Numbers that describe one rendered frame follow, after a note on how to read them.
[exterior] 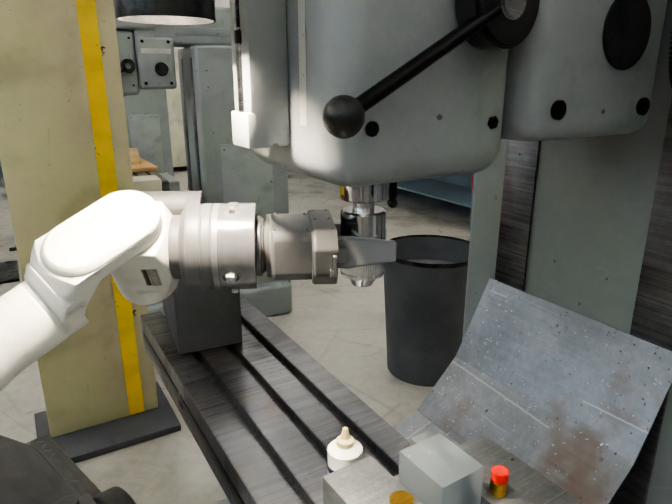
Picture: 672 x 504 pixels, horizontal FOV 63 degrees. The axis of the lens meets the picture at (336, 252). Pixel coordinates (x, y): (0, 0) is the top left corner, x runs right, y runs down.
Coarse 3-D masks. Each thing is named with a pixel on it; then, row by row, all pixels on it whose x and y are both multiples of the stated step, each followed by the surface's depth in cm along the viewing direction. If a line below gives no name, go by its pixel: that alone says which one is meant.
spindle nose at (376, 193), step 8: (376, 184) 54; (384, 184) 55; (344, 192) 55; (352, 192) 54; (360, 192) 54; (368, 192) 54; (376, 192) 54; (384, 192) 55; (344, 200) 55; (352, 200) 54; (360, 200) 54; (368, 200) 54; (376, 200) 54
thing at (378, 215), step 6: (342, 210) 56; (348, 210) 56; (354, 210) 56; (372, 210) 56; (378, 210) 56; (384, 210) 56; (342, 216) 56; (348, 216) 55; (354, 216) 55; (360, 216) 55; (366, 216) 55; (372, 216) 55; (378, 216) 55; (384, 216) 56; (348, 222) 55; (354, 222) 55; (360, 222) 55; (366, 222) 55; (372, 222) 55; (378, 222) 55
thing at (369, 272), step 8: (344, 224) 56; (352, 224) 55; (360, 224) 55; (368, 224) 55; (376, 224) 55; (384, 224) 56; (344, 232) 56; (352, 232) 55; (360, 232) 55; (368, 232) 55; (376, 232) 55; (384, 232) 57; (376, 264) 57; (384, 264) 58; (344, 272) 57; (352, 272) 57; (360, 272) 56; (368, 272) 56; (376, 272) 57; (384, 272) 59
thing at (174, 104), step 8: (176, 48) 807; (176, 56) 810; (176, 64) 813; (176, 72) 816; (176, 80) 819; (176, 88) 822; (168, 96) 819; (176, 96) 825; (168, 104) 822; (176, 104) 828; (168, 112) 825; (176, 112) 831; (176, 120) 834; (176, 128) 837; (176, 136) 840; (176, 144) 843; (184, 144) 849; (176, 152) 846; (184, 152) 853; (176, 160) 849; (184, 160) 856
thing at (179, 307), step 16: (176, 288) 97; (176, 304) 98; (192, 304) 99; (208, 304) 100; (224, 304) 102; (240, 304) 103; (176, 320) 99; (192, 320) 100; (208, 320) 101; (224, 320) 102; (240, 320) 104; (176, 336) 101; (192, 336) 101; (208, 336) 102; (224, 336) 103; (240, 336) 105
